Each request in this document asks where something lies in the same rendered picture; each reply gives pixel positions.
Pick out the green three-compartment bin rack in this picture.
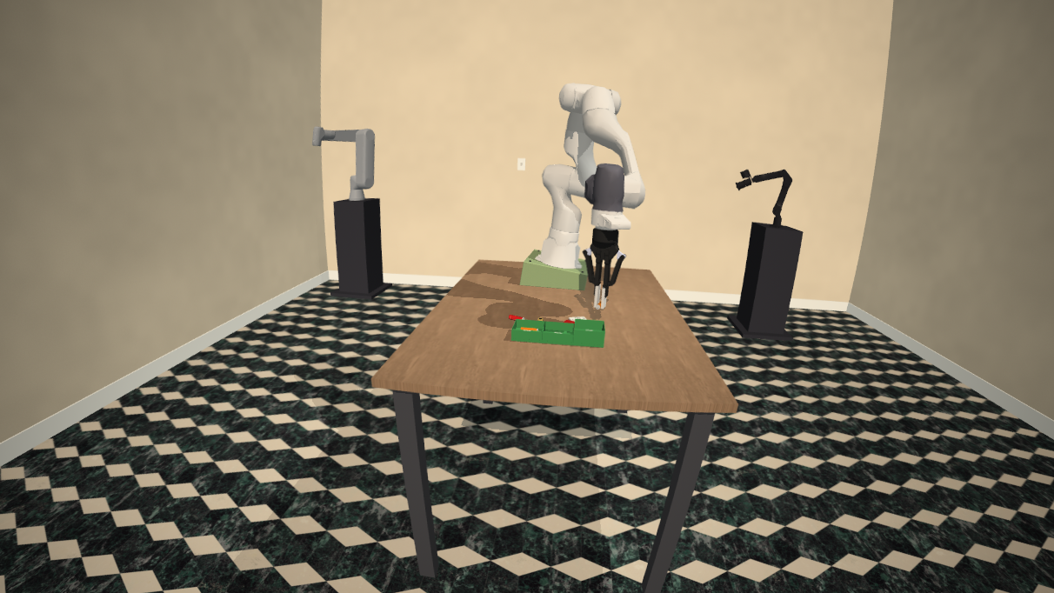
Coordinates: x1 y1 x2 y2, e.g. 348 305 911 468
511 319 605 348

